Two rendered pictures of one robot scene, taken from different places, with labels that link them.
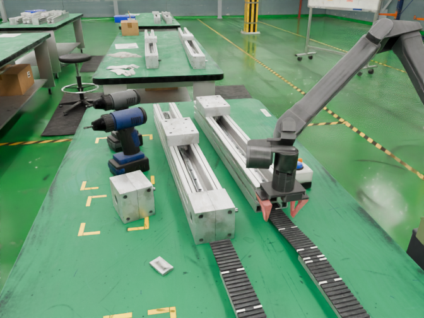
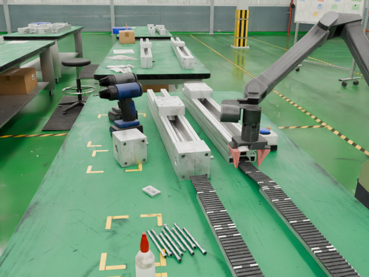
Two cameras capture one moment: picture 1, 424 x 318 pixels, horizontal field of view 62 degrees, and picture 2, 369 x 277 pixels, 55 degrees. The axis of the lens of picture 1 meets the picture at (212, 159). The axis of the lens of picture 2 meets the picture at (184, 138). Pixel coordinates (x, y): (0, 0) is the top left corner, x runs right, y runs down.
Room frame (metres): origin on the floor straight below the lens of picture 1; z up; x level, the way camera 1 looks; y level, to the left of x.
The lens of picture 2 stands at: (-0.30, -0.03, 1.30)
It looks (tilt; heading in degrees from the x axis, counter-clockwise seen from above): 21 degrees down; 3
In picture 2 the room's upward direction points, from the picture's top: straight up
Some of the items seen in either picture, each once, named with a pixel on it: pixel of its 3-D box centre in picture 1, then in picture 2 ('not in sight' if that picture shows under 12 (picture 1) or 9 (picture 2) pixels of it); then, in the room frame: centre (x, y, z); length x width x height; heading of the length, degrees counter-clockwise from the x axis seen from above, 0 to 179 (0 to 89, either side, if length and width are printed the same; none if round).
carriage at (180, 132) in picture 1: (179, 134); (168, 108); (1.17, 0.12, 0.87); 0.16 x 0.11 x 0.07; 15
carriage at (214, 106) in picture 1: (212, 108); (197, 93); (1.46, 0.00, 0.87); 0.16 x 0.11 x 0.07; 15
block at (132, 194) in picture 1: (136, 194); (133, 146); (0.84, 0.21, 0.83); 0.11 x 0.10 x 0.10; 120
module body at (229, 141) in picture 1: (229, 141); (211, 117); (1.22, -0.07, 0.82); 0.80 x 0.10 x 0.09; 15
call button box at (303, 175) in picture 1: (292, 175); (261, 139); (0.98, -0.26, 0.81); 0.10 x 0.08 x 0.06; 105
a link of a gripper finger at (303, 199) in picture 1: (289, 202); (255, 153); (0.78, -0.21, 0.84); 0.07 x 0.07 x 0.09; 15
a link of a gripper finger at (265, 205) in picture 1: (271, 205); (240, 154); (0.77, -0.16, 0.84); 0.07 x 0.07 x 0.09; 15
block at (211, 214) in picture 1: (215, 214); (195, 159); (0.74, -0.01, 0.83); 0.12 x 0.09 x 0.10; 105
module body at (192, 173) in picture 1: (179, 147); (168, 119); (1.17, 0.12, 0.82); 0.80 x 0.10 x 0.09; 15
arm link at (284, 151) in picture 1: (283, 158); (250, 115); (0.78, -0.18, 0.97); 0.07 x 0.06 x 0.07; 86
